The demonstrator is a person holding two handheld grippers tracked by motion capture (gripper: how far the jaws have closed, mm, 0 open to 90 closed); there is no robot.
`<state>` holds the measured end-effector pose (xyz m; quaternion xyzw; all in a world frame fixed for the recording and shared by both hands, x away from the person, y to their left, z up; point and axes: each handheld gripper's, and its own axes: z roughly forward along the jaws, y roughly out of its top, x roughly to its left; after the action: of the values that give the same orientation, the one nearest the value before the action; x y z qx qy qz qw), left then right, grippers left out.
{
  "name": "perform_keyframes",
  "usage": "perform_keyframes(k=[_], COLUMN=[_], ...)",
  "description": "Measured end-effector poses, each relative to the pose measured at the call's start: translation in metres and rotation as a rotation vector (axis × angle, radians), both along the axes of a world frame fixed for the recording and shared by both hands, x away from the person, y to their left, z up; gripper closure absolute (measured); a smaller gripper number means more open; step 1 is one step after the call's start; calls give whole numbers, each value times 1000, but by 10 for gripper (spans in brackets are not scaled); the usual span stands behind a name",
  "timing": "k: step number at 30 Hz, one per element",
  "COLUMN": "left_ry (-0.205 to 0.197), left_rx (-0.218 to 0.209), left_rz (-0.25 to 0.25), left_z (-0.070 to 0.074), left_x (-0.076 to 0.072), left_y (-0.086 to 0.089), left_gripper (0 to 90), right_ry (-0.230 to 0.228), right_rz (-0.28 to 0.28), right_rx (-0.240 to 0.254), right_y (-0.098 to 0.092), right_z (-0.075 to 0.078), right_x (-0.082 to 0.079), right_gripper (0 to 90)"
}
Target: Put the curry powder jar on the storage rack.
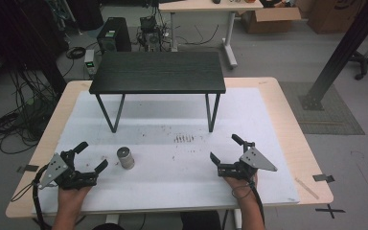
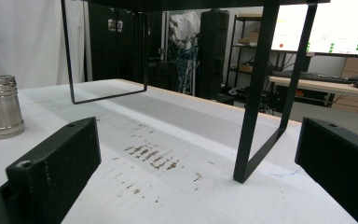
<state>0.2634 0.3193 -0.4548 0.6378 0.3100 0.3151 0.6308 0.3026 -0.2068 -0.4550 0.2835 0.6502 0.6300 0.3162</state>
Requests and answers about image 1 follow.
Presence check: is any open cardboard box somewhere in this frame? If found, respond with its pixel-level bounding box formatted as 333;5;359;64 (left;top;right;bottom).
240;7;302;35

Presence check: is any tangle of black cables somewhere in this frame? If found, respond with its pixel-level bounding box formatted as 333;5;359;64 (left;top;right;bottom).
0;68;61;155

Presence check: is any black electronics with wires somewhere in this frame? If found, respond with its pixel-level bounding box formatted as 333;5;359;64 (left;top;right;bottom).
135;14;171;53

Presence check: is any grey power supply unit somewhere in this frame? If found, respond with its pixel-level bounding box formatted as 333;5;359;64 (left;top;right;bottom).
83;49;105;79

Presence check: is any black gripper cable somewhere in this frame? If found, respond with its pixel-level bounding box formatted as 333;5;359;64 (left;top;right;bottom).
248;179;266;226
31;165;53;230

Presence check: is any black computer tower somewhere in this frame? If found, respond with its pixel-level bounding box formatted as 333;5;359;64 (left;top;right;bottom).
96;16;132;55

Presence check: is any small black wooden table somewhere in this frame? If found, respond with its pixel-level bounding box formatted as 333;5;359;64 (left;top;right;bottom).
88;51;227;134

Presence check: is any thin black wrist band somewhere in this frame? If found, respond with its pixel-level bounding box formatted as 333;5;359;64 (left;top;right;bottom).
231;184;254;201

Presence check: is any black tape strip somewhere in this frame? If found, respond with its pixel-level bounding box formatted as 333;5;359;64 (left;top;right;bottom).
15;164;40;174
311;173;335;184

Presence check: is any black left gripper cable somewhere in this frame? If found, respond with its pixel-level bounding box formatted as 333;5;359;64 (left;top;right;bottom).
31;165;53;230

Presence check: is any coiled black cable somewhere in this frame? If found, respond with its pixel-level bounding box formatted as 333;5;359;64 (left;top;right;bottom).
65;46;87;60

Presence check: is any white background desk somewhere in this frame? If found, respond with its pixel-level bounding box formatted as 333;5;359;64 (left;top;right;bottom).
157;0;265;70

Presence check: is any person's right hand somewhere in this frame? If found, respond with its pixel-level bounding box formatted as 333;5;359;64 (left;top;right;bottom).
222;172;259;201

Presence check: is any person's left hand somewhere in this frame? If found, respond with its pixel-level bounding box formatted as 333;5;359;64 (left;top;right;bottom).
57;185;92;206

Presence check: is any light wooden table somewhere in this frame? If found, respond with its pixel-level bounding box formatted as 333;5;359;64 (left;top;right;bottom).
5;76;334;219

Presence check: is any grey floor mat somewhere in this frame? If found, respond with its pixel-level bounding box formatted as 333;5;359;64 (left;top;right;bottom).
278;80;366;136

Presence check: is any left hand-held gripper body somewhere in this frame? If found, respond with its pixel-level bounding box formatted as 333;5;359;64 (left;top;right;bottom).
37;149;99;191

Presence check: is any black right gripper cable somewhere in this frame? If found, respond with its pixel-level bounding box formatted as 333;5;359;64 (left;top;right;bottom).
248;179;266;226

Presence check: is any row of small screws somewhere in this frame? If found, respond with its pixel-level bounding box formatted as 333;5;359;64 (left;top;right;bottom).
173;133;196;144

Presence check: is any black metal beam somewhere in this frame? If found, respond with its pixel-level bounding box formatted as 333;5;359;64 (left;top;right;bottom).
298;0;368;112

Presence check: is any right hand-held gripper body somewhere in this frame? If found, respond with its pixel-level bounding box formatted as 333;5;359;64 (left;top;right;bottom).
218;142;279;181

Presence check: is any black office chair base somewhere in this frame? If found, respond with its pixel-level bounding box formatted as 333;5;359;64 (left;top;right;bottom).
348;50;368;81

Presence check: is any black tape cross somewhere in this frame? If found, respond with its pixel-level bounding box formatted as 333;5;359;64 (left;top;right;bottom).
314;203;347;220

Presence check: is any silver metal can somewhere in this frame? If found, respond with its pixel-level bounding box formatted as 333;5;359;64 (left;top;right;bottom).
116;146;136;171

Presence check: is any white table mat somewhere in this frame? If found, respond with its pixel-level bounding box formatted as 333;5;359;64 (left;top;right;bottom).
32;87;301;216

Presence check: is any person's dark clothing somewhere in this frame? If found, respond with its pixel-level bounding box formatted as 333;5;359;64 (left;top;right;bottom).
179;210;222;230

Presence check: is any large closed cardboard box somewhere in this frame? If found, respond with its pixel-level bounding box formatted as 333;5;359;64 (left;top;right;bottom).
306;0;367;35

